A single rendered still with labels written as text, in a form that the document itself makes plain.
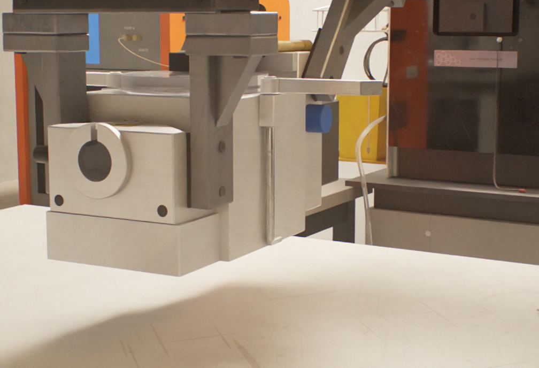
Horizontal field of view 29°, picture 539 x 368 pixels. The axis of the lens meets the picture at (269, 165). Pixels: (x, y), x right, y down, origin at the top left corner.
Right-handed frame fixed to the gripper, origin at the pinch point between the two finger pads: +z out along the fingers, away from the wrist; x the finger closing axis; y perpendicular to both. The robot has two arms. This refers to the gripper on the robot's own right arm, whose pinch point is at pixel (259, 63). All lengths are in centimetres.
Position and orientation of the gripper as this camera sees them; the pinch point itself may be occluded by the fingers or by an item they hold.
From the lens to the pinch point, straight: 68.5
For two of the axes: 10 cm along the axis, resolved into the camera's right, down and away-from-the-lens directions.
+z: -3.0, 8.4, -4.5
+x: 8.8, 0.7, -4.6
